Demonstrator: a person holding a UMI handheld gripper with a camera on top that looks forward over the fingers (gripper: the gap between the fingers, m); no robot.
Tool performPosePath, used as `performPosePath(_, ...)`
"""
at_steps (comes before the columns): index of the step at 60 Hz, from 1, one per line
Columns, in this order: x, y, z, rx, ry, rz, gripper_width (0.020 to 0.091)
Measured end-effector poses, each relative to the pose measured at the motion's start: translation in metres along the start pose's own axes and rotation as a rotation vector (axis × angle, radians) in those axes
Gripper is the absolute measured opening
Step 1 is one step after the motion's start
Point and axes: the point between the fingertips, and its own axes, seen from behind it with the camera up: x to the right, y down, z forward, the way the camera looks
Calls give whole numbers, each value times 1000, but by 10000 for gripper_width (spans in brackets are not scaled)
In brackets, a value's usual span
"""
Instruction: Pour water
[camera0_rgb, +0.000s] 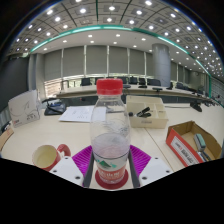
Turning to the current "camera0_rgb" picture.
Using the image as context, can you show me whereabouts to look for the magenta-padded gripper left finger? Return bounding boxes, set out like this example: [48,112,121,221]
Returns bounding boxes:
[49,144,95,188]

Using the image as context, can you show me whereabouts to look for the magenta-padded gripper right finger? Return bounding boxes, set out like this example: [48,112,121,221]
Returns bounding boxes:
[128,144,174,188]

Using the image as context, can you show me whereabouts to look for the clear red-capped water bottle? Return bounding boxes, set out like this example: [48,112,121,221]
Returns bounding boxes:
[89,78,132,185]

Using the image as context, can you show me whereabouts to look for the red and cream patterned mug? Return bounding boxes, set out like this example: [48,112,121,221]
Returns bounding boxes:
[31,143,72,172]

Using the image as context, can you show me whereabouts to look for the open brown cardboard box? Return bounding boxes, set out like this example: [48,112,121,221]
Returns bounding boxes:
[165,120,223,168]

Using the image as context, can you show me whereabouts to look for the white printed paper sheet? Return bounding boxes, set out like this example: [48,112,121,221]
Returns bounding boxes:
[58,105,95,124]

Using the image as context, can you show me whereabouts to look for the black binder clip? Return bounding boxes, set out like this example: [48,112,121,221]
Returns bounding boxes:
[134,106,152,118]

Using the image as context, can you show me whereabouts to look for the black desk telephone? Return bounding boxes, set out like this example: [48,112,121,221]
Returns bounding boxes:
[43,98,67,117]

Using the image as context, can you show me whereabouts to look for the flat brown cardboard sheet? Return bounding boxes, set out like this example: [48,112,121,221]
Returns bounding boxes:
[0,127,15,151]

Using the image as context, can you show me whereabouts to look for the white cardboard box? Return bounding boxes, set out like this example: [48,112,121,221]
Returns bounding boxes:
[7,89,42,129]

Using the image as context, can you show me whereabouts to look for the black desk microphone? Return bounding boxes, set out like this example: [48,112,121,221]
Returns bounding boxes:
[189,99,203,113]

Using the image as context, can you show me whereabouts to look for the row of black office chairs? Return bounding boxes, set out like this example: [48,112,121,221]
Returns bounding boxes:
[79,76,208,96]

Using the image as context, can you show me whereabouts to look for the round ceiling lights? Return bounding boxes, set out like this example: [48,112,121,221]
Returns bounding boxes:
[13,0,221,71]

